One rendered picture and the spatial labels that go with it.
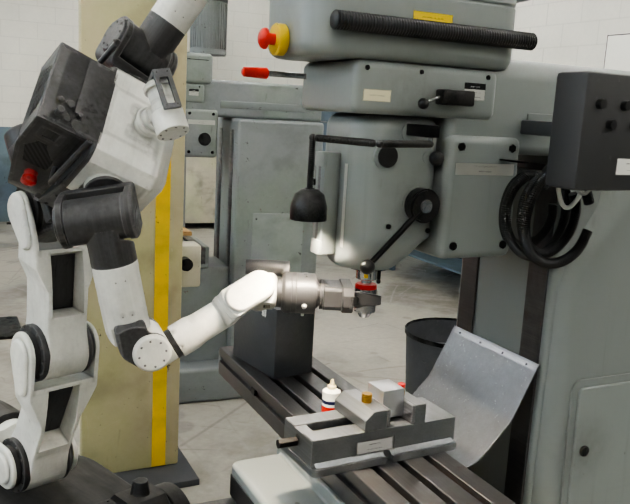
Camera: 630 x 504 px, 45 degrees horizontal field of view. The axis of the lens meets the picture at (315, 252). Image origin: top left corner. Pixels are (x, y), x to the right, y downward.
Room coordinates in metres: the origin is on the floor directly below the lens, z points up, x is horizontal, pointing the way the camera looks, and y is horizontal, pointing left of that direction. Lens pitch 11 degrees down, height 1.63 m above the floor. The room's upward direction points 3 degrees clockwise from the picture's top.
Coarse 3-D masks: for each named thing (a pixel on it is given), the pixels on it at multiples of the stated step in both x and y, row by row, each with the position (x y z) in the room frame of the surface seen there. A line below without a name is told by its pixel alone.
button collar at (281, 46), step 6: (276, 24) 1.49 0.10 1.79; (282, 24) 1.49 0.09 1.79; (270, 30) 1.52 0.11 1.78; (276, 30) 1.49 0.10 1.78; (282, 30) 1.48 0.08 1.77; (288, 30) 1.49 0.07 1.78; (276, 36) 1.49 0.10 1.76; (282, 36) 1.48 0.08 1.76; (288, 36) 1.48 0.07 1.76; (276, 42) 1.49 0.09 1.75; (282, 42) 1.48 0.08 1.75; (288, 42) 1.48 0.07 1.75; (270, 48) 1.52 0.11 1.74; (276, 48) 1.49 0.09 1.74; (282, 48) 1.48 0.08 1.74; (276, 54) 1.49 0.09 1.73; (282, 54) 1.50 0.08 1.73
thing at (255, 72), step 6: (246, 72) 1.57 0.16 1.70; (252, 72) 1.58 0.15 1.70; (258, 72) 1.58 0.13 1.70; (264, 72) 1.59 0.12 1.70; (270, 72) 1.60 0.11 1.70; (276, 72) 1.61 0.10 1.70; (282, 72) 1.61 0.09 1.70; (288, 72) 1.62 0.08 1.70; (264, 78) 1.60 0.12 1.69; (300, 78) 1.63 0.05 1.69
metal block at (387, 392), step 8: (368, 384) 1.52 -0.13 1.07; (376, 384) 1.51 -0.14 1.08; (384, 384) 1.51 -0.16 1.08; (392, 384) 1.51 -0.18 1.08; (376, 392) 1.49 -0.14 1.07; (384, 392) 1.47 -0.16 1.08; (392, 392) 1.48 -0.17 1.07; (400, 392) 1.49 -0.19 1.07; (384, 400) 1.47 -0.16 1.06; (392, 400) 1.48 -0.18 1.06; (400, 400) 1.49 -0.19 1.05; (392, 408) 1.48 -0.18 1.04; (400, 408) 1.49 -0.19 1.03; (392, 416) 1.48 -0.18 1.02
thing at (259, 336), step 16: (240, 320) 2.02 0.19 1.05; (256, 320) 1.95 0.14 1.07; (272, 320) 1.88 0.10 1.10; (288, 320) 1.89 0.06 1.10; (304, 320) 1.92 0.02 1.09; (240, 336) 2.01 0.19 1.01; (256, 336) 1.94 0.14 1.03; (272, 336) 1.88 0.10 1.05; (288, 336) 1.89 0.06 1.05; (304, 336) 1.92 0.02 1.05; (240, 352) 2.01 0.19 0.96; (256, 352) 1.94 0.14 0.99; (272, 352) 1.88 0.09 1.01; (288, 352) 1.89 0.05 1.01; (304, 352) 1.92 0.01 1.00; (256, 368) 1.94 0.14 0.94; (272, 368) 1.87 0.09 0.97; (288, 368) 1.89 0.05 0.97; (304, 368) 1.92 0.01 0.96
